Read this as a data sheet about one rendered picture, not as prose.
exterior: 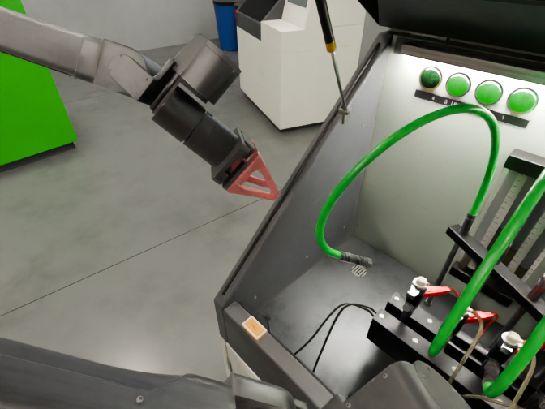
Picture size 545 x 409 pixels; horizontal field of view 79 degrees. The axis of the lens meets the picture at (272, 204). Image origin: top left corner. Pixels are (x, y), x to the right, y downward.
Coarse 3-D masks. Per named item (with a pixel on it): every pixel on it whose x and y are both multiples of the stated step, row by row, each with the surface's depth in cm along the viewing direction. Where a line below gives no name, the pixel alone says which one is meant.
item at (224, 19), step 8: (216, 0) 565; (224, 0) 565; (232, 0) 565; (240, 0) 565; (216, 8) 564; (224, 8) 555; (232, 8) 554; (216, 16) 576; (224, 16) 563; (232, 16) 562; (224, 24) 572; (232, 24) 571; (224, 32) 582; (232, 32) 579; (224, 40) 591; (232, 40) 587; (224, 48) 601; (232, 48) 597
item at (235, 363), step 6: (228, 348) 88; (228, 354) 91; (234, 354) 86; (228, 360) 93; (234, 360) 89; (240, 360) 85; (228, 366) 96; (234, 366) 92; (240, 366) 88; (246, 366) 83; (234, 372) 95; (240, 372) 90; (246, 372) 86; (252, 372) 82; (258, 378) 81
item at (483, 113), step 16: (432, 112) 49; (448, 112) 50; (464, 112) 51; (480, 112) 52; (400, 128) 49; (416, 128) 49; (496, 128) 56; (384, 144) 49; (496, 144) 59; (368, 160) 49; (496, 160) 61; (352, 176) 50; (336, 192) 51; (480, 192) 67; (320, 224) 54; (320, 240) 57; (336, 256) 61
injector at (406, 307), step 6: (414, 282) 64; (414, 288) 64; (420, 288) 63; (426, 288) 63; (420, 294) 64; (408, 300) 67; (414, 300) 66; (420, 300) 66; (402, 306) 66; (408, 306) 65; (414, 306) 67; (402, 312) 71; (408, 312) 69; (402, 318) 71; (408, 318) 70
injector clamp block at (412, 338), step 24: (384, 312) 73; (384, 336) 71; (408, 336) 69; (432, 336) 70; (408, 360) 69; (432, 360) 65; (456, 360) 68; (480, 360) 65; (456, 384) 62; (480, 384) 61; (480, 408) 60; (504, 408) 58
